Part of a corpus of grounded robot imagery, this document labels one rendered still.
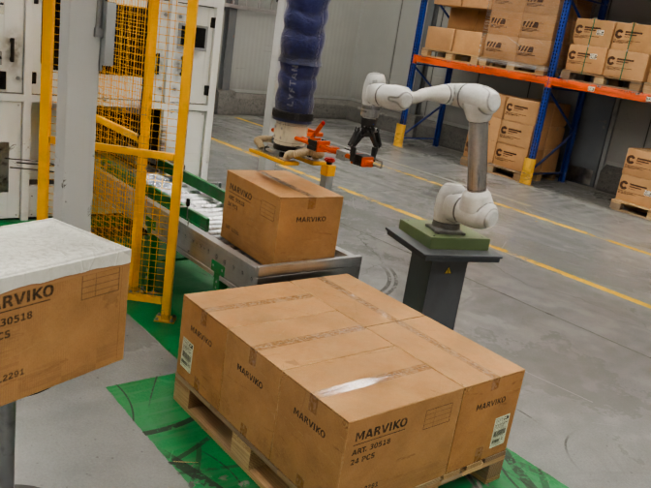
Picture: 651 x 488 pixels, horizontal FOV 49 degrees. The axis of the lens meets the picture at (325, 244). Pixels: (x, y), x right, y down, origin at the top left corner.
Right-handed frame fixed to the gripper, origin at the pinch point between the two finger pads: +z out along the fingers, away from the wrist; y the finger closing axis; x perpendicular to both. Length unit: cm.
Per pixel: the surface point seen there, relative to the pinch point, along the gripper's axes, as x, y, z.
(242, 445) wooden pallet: 45, 82, 112
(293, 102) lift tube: -51, 9, -19
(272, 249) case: -32, 24, 55
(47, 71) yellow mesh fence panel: -145, 104, -14
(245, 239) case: -60, 22, 60
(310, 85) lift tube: -48, 1, -28
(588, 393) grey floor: 74, -138, 122
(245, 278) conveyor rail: -34, 37, 71
